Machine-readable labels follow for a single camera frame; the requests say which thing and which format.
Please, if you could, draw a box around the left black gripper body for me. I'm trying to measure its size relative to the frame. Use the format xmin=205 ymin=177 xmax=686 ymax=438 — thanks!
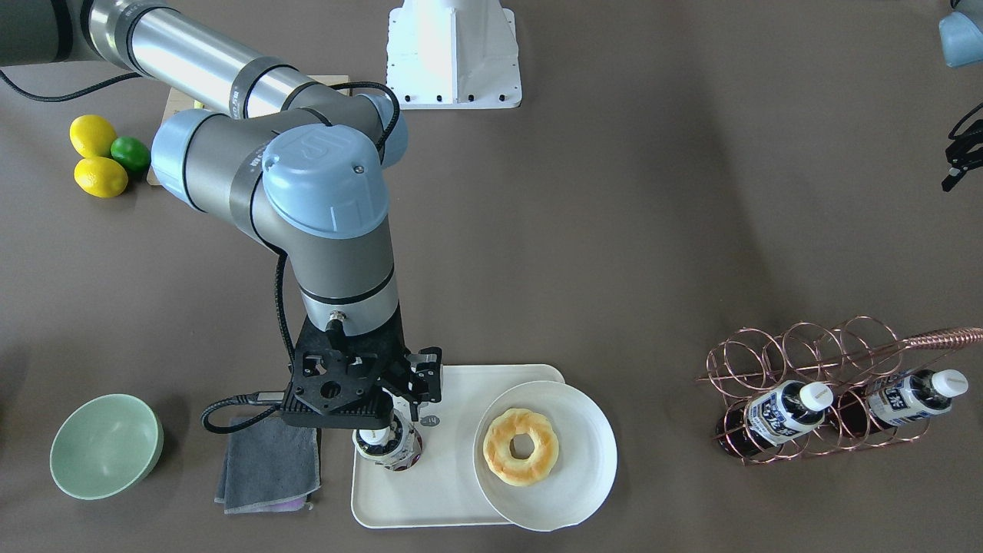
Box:
xmin=942 ymin=104 xmax=982 ymax=192

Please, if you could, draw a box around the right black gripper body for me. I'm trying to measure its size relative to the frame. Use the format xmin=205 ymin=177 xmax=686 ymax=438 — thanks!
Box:
xmin=280 ymin=311 xmax=442 ymax=429

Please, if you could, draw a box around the tea bottle dark liquid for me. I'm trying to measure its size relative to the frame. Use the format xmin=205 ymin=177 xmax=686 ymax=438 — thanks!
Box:
xmin=352 ymin=392 xmax=424 ymax=472

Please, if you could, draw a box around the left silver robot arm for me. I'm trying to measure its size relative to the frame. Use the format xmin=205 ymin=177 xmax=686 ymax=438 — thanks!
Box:
xmin=938 ymin=1 xmax=982 ymax=192

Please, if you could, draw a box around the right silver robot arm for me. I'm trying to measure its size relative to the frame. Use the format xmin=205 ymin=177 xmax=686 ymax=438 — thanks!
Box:
xmin=2 ymin=1 xmax=442 ymax=434

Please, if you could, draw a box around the cream rectangular tray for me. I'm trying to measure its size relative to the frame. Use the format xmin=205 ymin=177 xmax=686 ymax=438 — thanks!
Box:
xmin=351 ymin=364 xmax=564 ymax=528

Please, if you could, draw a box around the tea bottle rear rack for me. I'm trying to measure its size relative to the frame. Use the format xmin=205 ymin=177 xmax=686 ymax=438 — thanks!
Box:
xmin=833 ymin=369 xmax=968 ymax=438

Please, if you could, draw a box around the tea bottle rack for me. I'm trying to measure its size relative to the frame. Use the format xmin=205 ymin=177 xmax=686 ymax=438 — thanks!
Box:
xmin=833 ymin=369 xmax=968 ymax=438
xmin=716 ymin=380 xmax=835 ymax=459

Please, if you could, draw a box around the tea bottle front rack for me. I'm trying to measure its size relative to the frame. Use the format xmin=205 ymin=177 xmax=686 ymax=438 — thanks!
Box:
xmin=716 ymin=380 xmax=835 ymax=459

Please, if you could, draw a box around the dark grey folded cloth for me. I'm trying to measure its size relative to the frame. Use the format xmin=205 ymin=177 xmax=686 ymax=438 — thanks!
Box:
xmin=213 ymin=416 xmax=322 ymax=515

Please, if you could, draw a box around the mint green bowl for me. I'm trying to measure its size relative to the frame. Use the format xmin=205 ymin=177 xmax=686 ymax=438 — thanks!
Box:
xmin=49 ymin=393 xmax=164 ymax=501

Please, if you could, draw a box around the white round plate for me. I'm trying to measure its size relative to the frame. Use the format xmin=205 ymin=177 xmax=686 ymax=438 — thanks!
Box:
xmin=472 ymin=380 xmax=617 ymax=531

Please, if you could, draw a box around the green lime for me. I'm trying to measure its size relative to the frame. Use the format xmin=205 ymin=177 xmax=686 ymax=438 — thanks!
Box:
xmin=110 ymin=136 xmax=151 ymax=174

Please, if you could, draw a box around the glazed ring donut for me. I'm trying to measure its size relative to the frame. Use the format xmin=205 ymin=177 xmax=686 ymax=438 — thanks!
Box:
xmin=481 ymin=407 xmax=561 ymax=487

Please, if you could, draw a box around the copper wire bottle rack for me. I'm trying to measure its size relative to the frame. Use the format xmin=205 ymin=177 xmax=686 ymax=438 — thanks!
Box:
xmin=703 ymin=316 xmax=981 ymax=465

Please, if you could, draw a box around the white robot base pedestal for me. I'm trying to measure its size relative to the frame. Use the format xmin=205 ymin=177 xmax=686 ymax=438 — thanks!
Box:
xmin=386 ymin=1 xmax=523 ymax=110

